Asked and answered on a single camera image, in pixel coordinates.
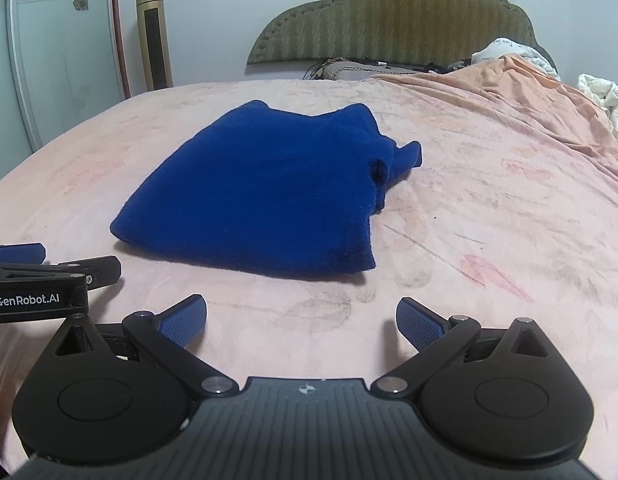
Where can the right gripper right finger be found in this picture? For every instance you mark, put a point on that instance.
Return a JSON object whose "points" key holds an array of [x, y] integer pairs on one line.
{"points": [[439, 342]]}

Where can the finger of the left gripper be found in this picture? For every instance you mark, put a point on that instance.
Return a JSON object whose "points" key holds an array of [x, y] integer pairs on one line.
{"points": [[30, 253], [89, 273]]}

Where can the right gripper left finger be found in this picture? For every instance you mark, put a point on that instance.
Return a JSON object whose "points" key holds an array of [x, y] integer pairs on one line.
{"points": [[163, 338]]}

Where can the blue beaded sweater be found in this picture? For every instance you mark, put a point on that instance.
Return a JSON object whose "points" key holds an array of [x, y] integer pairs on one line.
{"points": [[270, 192]]}

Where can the black clothes pile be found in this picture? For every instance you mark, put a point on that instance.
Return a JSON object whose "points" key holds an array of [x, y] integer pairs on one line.
{"points": [[453, 67]]}

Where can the pink floral bed sheet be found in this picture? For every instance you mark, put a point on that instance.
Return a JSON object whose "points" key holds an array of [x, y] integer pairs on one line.
{"points": [[513, 212]]}

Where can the glass wardrobe sliding door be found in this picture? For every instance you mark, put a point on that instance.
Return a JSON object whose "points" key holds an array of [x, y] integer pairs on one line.
{"points": [[58, 68]]}

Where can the gold tower fan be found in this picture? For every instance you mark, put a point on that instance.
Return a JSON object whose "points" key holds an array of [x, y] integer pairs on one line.
{"points": [[154, 44]]}

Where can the brown cardboard box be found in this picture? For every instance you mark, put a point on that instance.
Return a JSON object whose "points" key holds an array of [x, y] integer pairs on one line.
{"points": [[342, 69]]}

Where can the white patterned pillow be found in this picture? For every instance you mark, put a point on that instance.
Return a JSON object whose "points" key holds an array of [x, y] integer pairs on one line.
{"points": [[505, 46]]}

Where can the cream crumpled quilt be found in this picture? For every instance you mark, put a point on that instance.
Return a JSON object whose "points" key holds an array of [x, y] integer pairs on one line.
{"points": [[604, 93]]}

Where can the olive upholstered headboard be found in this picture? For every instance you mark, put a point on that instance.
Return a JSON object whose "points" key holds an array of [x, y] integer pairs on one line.
{"points": [[412, 32]]}

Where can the red door frame strip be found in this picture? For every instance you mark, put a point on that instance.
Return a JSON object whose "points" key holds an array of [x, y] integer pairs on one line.
{"points": [[119, 49]]}

